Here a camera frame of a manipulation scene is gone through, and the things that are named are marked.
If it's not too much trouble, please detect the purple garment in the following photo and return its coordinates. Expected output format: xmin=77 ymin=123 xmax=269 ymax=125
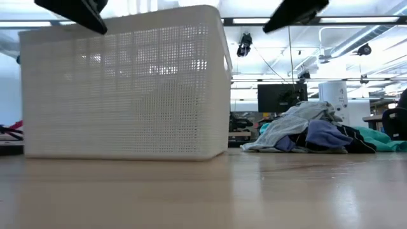
xmin=275 ymin=120 xmax=354 ymax=153

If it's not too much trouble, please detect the black round ceiling device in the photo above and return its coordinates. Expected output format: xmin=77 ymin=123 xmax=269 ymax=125
xmin=357 ymin=43 xmax=372 ymax=57

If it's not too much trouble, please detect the black office chair base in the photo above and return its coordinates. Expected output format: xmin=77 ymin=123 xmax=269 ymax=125
xmin=381 ymin=88 xmax=407 ymax=141

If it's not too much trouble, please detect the light grey garment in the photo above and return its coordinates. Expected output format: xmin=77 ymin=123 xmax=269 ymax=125
xmin=282 ymin=101 xmax=343 ymax=125

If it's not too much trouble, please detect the teal garment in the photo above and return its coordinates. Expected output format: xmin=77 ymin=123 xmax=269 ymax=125
xmin=259 ymin=122 xmax=407 ymax=153

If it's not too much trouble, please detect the white tall cylinder appliance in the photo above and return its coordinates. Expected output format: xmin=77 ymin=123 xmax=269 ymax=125
xmin=317 ymin=81 xmax=350 ymax=127

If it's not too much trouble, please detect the black ceiling-hung camera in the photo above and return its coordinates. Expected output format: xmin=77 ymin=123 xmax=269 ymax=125
xmin=237 ymin=32 xmax=254 ymax=58

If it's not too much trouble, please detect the black monitor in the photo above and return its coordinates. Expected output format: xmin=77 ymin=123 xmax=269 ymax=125
xmin=257 ymin=83 xmax=308 ymax=114

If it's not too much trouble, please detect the white perforated plastic laundry basket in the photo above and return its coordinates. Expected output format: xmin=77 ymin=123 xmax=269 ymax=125
xmin=18 ymin=4 xmax=233 ymax=162

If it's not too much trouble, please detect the grey heather garment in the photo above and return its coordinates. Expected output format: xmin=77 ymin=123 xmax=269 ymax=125
xmin=240 ymin=114 xmax=311 ymax=153

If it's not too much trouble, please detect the black striped garment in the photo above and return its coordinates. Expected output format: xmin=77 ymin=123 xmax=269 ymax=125
xmin=297 ymin=123 xmax=378 ymax=155

